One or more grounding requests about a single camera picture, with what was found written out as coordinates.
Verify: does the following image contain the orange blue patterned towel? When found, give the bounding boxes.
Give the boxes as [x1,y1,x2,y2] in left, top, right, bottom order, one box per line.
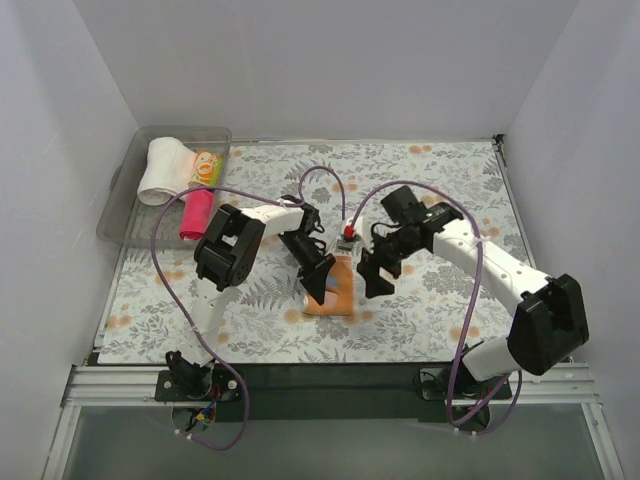
[302,255,355,317]

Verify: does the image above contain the red microfiber towel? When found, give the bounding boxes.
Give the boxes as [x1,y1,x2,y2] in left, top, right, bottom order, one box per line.
[179,190,214,241]

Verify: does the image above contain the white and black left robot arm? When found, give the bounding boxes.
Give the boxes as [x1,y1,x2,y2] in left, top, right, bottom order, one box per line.
[166,196,336,400]

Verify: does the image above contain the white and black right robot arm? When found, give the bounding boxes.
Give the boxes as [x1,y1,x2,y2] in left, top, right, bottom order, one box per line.
[357,186,589,398]

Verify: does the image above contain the orange patterned rolled towel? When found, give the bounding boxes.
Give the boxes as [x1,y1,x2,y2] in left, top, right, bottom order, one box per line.
[188,150,223,188]

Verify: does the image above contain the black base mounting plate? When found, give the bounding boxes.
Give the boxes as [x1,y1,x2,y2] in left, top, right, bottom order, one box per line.
[154,363,512,424]

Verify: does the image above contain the clear grey plastic tray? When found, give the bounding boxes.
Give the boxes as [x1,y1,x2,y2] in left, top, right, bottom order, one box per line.
[96,125,232,249]

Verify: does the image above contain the white rolled towel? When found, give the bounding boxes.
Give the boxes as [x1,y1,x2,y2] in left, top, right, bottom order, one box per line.
[137,137,196,206]

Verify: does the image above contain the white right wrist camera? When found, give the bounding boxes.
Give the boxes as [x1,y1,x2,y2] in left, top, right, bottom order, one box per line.
[340,215,374,250]

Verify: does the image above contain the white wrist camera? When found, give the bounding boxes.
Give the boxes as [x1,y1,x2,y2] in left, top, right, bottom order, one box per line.
[334,235,356,255]
[340,215,374,250]

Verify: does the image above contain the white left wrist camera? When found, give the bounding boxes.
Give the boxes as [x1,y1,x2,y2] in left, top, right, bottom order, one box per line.
[334,235,356,255]

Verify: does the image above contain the aluminium frame rail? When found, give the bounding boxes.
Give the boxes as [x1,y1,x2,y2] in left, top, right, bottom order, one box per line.
[63,363,601,406]

